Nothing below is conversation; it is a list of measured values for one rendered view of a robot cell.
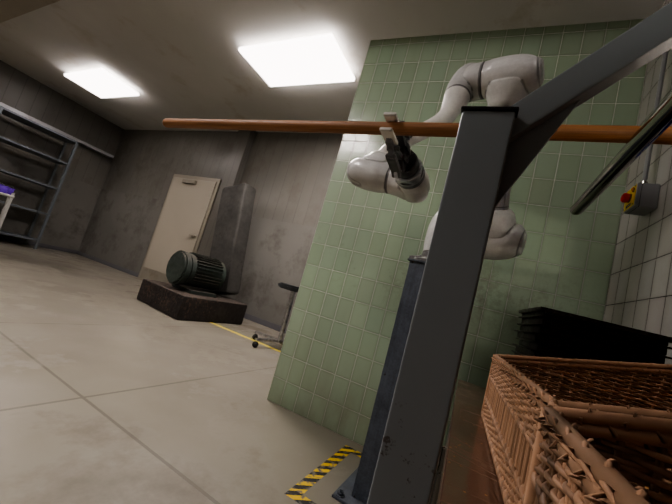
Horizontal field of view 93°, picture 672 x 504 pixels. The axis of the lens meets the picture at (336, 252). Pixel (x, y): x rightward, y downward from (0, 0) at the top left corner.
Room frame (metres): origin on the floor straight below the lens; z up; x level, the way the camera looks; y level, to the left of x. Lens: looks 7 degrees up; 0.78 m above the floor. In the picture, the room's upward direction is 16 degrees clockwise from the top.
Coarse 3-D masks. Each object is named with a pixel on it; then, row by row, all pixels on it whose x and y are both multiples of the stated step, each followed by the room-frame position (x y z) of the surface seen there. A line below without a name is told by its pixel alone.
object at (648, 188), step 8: (640, 184) 1.18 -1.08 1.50; (648, 184) 1.17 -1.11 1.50; (656, 184) 1.16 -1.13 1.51; (632, 192) 1.21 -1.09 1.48; (640, 192) 1.18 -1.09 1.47; (648, 192) 1.17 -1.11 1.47; (656, 192) 1.16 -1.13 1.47; (632, 200) 1.20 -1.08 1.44; (640, 200) 1.18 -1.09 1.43; (648, 200) 1.17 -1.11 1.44; (656, 200) 1.16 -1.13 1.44; (624, 208) 1.26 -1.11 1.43; (632, 208) 1.21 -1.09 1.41; (640, 208) 1.19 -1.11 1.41; (648, 208) 1.18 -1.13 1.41
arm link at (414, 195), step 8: (424, 176) 0.94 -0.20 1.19; (392, 184) 1.00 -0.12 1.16; (424, 184) 0.96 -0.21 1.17; (392, 192) 1.02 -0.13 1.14; (400, 192) 0.99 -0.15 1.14; (408, 192) 0.98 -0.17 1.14; (416, 192) 0.97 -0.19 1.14; (424, 192) 0.99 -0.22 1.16; (408, 200) 1.04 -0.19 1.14; (416, 200) 1.03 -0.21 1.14
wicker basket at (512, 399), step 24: (504, 360) 0.66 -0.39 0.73; (528, 360) 0.78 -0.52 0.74; (552, 360) 0.76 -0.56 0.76; (576, 360) 0.74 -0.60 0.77; (600, 360) 0.73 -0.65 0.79; (504, 384) 0.58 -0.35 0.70; (528, 384) 0.40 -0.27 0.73; (552, 384) 0.76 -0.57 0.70; (576, 384) 0.75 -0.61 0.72; (600, 384) 0.73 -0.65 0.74; (624, 384) 0.71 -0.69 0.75; (648, 384) 0.69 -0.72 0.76; (504, 408) 0.56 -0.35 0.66; (528, 408) 0.40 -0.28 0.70; (600, 408) 0.30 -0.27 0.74; (624, 408) 0.30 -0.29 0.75; (648, 408) 0.69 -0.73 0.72; (504, 432) 0.52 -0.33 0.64; (528, 432) 0.38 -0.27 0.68; (504, 456) 0.48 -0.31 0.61; (528, 456) 0.37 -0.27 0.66; (504, 480) 0.45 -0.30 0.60
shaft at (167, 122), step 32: (192, 128) 1.00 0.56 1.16; (224, 128) 0.93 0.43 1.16; (256, 128) 0.88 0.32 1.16; (288, 128) 0.83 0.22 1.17; (320, 128) 0.79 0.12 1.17; (352, 128) 0.75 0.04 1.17; (416, 128) 0.68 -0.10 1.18; (448, 128) 0.65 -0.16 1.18; (576, 128) 0.55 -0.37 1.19; (608, 128) 0.53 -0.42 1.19
